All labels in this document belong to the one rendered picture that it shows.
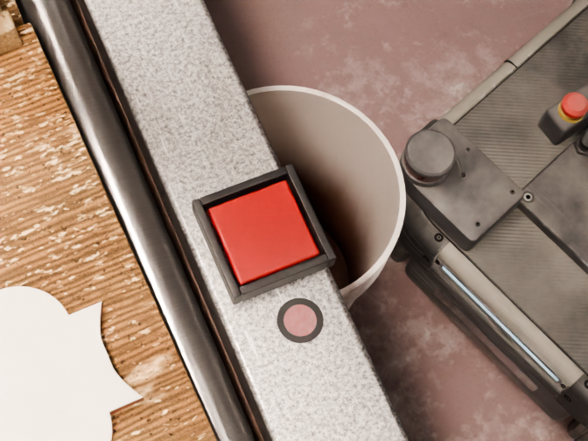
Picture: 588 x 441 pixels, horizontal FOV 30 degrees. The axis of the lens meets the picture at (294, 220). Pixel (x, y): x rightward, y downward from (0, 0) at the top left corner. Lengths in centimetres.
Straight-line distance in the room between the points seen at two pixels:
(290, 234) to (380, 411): 13
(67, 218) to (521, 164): 95
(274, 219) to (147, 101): 13
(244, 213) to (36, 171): 14
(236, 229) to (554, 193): 87
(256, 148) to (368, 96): 108
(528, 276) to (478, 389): 26
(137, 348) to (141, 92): 20
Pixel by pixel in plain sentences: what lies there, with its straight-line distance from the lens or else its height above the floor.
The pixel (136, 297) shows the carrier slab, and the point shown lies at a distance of 73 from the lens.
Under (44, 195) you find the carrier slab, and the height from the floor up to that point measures 94.
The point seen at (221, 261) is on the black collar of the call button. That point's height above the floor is 93.
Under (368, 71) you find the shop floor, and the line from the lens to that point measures 189.
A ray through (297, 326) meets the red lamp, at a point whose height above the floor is 92.
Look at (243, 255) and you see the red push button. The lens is 75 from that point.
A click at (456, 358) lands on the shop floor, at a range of 173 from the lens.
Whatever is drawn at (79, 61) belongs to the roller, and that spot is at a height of 92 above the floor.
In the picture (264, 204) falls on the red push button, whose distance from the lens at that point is 76.
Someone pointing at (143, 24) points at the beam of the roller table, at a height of 92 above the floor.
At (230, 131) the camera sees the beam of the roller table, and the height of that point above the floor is 92.
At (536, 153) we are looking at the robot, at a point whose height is 24.
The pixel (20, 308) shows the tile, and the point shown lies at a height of 95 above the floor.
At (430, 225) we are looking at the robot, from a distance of 152.
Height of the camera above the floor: 163
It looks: 68 degrees down
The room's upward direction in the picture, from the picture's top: 12 degrees clockwise
